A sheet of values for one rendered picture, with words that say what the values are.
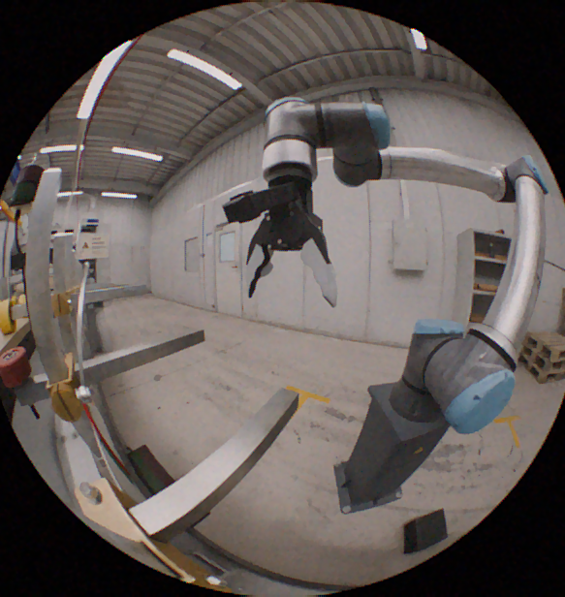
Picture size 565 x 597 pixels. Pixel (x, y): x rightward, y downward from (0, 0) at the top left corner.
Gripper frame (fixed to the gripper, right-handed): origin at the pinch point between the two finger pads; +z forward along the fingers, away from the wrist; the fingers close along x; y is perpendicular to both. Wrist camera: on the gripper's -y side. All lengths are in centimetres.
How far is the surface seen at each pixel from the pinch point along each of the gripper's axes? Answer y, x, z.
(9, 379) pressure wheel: -42.9, 14.7, 5.2
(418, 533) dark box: -1, -60, 82
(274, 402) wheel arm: -7.0, -3.2, 11.5
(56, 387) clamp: -31.7, 12.2, 6.8
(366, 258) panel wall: 225, 10, -24
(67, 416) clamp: -32.0, 11.0, 10.4
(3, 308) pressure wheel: -56, 40, -3
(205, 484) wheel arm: -19.8, -5.2, 11.5
